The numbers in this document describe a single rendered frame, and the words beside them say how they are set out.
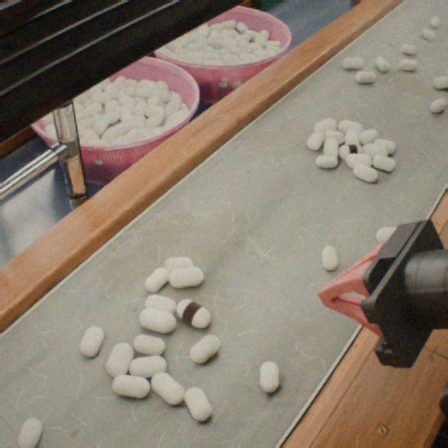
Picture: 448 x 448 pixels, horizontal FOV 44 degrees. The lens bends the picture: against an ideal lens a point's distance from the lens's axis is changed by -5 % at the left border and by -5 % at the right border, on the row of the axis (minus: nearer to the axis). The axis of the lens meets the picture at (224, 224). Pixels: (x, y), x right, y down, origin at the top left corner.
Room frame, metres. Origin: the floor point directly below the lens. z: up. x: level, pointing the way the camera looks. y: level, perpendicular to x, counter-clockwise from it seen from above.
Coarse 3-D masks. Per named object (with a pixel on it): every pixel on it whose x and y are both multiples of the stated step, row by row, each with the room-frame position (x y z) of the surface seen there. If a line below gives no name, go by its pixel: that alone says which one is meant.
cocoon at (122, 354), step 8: (120, 344) 0.32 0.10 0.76; (128, 344) 0.32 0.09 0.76; (112, 352) 0.31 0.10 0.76; (120, 352) 0.31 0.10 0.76; (128, 352) 0.31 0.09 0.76; (112, 360) 0.30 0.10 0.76; (120, 360) 0.30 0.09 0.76; (128, 360) 0.30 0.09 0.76; (112, 368) 0.29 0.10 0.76; (120, 368) 0.29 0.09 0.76; (112, 376) 0.29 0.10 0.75
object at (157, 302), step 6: (150, 300) 0.37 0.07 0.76; (156, 300) 0.37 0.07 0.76; (162, 300) 0.37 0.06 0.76; (168, 300) 0.37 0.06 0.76; (150, 306) 0.37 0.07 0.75; (156, 306) 0.37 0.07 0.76; (162, 306) 0.37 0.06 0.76; (168, 306) 0.37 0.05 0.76; (174, 306) 0.37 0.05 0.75; (174, 312) 0.37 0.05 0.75
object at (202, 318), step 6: (186, 300) 0.37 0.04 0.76; (180, 306) 0.37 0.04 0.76; (186, 306) 0.37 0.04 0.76; (180, 312) 0.36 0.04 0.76; (198, 312) 0.36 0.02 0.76; (204, 312) 0.36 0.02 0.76; (198, 318) 0.35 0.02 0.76; (204, 318) 0.35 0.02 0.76; (210, 318) 0.36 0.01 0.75; (192, 324) 0.35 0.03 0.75; (198, 324) 0.35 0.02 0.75; (204, 324) 0.35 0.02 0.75
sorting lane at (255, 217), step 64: (256, 128) 0.72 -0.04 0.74; (384, 128) 0.73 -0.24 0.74; (192, 192) 0.57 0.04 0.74; (256, 192) 0.57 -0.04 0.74; (320, 192) 0.57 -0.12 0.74; (384, 192) 0.58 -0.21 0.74; (128, 256) 0.45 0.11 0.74; (192, 256) 0.45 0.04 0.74; (256, 256) 0.46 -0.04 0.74; (320, 256) 0.46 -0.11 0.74; (64, 320) 0.36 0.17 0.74; (128, 320) 0.36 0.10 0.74; (256, 320) 0.37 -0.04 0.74; (320, 320) 0.37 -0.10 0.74; (0, 384) 0.27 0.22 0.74; (64, 384) 0.28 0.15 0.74; (192, 384) 0.29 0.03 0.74; (256, 384) 0.29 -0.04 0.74; (320, 384) 0.29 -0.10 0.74
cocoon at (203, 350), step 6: (210, 336) 0.33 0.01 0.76; (198, 342) 0.32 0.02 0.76; (204, 342) 0.32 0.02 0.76; (210, 342) 0.32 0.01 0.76; (216, 342) 0.32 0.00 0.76; (192, 348) 0.32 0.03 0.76; (198, 348) 0.32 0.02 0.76; (204, 348) 0.32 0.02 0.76; (210, 348) 0.32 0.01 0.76; (216, 348) 0.32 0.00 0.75; (192, 354) 0.31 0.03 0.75; (198, 354) 0.31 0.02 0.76; (204, 354) 0.31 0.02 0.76; (210, 354) 0.31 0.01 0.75; (198, 360) 0.31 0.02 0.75; (204, 360) 0.31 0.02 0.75
